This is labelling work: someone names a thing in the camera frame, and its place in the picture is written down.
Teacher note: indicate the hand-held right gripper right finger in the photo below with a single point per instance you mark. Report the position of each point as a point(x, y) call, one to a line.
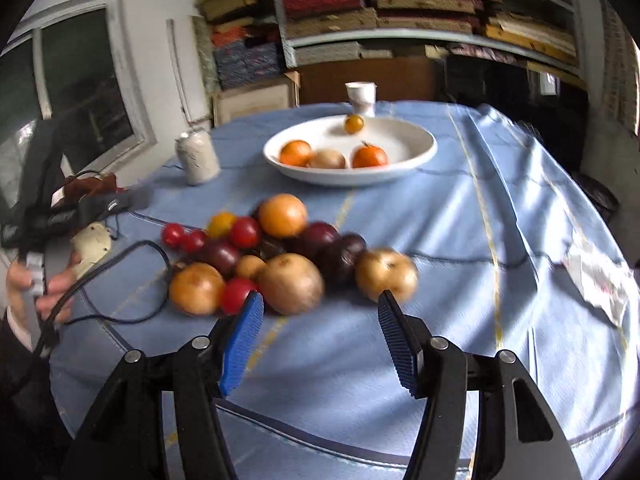
point(400, 345)

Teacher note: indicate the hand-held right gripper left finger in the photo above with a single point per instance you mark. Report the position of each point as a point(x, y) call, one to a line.
point(242, 340)

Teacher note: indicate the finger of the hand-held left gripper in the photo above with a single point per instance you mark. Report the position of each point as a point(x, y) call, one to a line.
point(117, 204)

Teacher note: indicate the red cherry tomato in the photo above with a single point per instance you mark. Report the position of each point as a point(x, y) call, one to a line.
point(244, 232)
point(173, 235)
point(194, 241)
point(237, 294)

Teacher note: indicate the tan round pear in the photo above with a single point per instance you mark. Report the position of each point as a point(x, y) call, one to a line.
point(290, 283)
point(327, 160)
point(196, 288)
point(386, 275)

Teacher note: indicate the dark purple plum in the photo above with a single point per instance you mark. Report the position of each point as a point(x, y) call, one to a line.
point(317, 240)
point(223, 256)
point(347, 255)

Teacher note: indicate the yellow cherry tomato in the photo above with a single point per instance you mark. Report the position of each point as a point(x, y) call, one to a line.
point(354, 123)
point(221, 224)

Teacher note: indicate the large orange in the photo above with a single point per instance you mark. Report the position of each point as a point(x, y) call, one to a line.
point(283, 215)

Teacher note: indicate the white oval plate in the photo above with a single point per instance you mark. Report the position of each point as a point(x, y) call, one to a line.
point(400, 137)

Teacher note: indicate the person's left forearm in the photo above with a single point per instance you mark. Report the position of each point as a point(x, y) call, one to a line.
point(20, 395)

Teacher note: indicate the person's left hand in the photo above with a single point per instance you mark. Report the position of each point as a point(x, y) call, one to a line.
point(62, 285)

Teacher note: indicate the dark red cloth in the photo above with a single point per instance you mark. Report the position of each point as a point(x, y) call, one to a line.
point(92, 185)

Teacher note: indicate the cream object with red spots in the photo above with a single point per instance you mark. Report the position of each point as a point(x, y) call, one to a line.
point(92, 247)

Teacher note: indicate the white drink can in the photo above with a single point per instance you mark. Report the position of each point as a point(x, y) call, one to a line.
point(197, 157)

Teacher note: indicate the light blue tablecloth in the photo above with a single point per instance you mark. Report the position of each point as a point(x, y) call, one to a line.
point(450, 260)

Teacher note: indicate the white framed window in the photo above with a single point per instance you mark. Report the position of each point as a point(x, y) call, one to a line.
point(85, 85)

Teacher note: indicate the light wooden panel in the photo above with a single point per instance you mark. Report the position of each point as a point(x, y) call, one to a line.
point(252, 100)

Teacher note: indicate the orange tangerine with stem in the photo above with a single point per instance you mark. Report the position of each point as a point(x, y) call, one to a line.
point(370, 156)

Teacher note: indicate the pile of patterned fabric samples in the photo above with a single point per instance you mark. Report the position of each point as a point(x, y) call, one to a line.
point(245, 55)

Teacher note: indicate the crumpled white paper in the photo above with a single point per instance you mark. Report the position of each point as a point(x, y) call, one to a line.
point(595, 275)

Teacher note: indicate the dark chair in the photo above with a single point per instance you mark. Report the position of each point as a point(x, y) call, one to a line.
point(597, 195)

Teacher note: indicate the white paper cup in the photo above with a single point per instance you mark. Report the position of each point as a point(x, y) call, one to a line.
point(361, 97)

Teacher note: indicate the brown wooden cabinet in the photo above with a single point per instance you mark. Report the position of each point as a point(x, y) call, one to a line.
point(365, 80)

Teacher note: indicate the black cabinet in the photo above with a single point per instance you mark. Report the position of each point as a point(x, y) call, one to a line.
point(500, 95)

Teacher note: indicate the white shelf unit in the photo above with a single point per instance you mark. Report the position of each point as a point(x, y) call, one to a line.
point(430, 35)

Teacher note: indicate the stack of carpet samples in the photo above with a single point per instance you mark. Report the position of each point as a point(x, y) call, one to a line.
point(425, 7)

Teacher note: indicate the lace curtain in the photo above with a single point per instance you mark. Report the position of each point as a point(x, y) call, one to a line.
point(620, 60)

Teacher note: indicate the white wall conduit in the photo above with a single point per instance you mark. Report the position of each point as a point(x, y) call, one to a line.
point(181, 75)

